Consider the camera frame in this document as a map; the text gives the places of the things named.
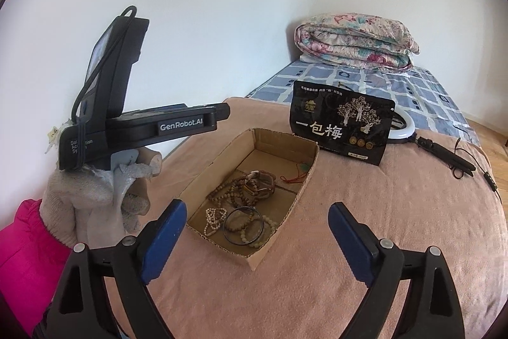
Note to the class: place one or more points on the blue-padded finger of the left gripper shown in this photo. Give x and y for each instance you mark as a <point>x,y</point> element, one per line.
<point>153,111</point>
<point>150,130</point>

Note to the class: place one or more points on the brown leather strap watch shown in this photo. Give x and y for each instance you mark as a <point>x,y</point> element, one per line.
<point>260,184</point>

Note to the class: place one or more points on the black folded tripod stand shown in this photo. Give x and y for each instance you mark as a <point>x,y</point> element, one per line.
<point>450,158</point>

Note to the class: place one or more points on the black thin bangle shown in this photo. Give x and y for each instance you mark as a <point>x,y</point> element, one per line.
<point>243,226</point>

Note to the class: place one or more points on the white ring light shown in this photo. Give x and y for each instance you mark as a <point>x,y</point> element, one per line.
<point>403,129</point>

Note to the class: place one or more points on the left hand grey glove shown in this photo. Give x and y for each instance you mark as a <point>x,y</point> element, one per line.
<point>99,207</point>

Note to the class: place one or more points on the cardboard jewelry box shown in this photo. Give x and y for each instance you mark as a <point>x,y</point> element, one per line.
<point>241,200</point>

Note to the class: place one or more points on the blue checked bed sheet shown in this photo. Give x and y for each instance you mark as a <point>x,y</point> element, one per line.
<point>416,90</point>

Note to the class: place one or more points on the pink left sleeve forearm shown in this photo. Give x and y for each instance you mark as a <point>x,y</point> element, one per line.
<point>32,261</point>

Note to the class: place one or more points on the black snack bag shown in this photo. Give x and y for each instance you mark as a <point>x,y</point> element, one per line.
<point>344,122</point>

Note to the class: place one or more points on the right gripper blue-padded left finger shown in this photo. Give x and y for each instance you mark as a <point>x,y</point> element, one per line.
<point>81,308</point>

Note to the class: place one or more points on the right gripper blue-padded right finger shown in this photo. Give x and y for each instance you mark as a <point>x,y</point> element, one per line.
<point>431,308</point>

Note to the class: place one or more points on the folded floral quilt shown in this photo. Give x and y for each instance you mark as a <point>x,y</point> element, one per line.
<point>356,40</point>

